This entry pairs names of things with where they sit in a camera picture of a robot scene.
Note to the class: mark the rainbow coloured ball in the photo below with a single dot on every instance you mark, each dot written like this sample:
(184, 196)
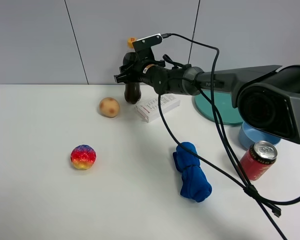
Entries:
(83, 157)

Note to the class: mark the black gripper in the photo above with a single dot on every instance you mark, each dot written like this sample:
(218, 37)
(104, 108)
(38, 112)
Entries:
(134, 64)

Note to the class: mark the red drink can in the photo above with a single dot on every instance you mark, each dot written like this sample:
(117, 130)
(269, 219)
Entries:
(258, 159)

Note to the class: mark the potato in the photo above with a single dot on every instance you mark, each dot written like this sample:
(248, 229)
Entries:
(109, 107)

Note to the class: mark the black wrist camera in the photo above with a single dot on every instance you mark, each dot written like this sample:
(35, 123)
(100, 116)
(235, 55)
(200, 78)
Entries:
(147, 42)

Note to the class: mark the blue bowl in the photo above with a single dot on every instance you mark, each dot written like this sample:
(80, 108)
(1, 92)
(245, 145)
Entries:
(248, 136)

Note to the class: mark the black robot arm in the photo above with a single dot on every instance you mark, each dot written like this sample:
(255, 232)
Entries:
(267, 97)

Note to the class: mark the white cardboard box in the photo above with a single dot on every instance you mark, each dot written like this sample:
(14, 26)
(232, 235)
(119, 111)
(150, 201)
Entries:
(149, 109)

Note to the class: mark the cola bottle yellow cap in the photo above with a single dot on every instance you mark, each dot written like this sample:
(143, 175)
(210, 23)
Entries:
(132, 93)

